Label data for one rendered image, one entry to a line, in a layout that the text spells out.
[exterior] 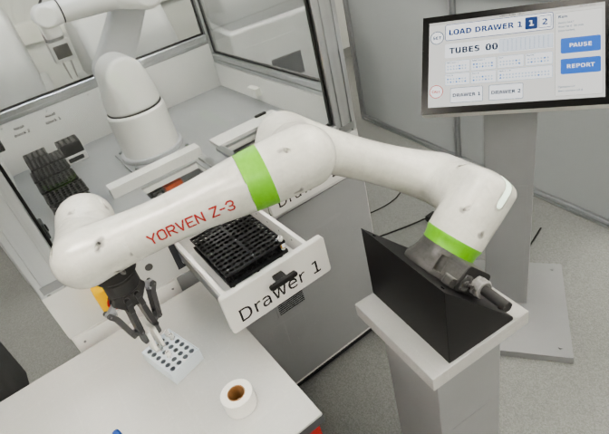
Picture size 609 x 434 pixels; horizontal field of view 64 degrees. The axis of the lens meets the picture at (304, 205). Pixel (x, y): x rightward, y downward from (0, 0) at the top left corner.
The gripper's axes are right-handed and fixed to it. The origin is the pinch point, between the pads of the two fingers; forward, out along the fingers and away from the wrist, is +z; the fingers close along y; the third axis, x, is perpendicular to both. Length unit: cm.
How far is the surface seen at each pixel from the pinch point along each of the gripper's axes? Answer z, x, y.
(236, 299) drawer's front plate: -7.0, 16.7, -15.0
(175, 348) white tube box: 4.6, 3.4, -2.3
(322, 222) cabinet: 15, -5, -67
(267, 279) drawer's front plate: -6.8, 18.9, -23.3
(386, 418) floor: 84, 22, -50
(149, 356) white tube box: 4.5, -0.3, 2.7
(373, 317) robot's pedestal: 8, 38, -36
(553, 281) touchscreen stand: 80, 50, -138
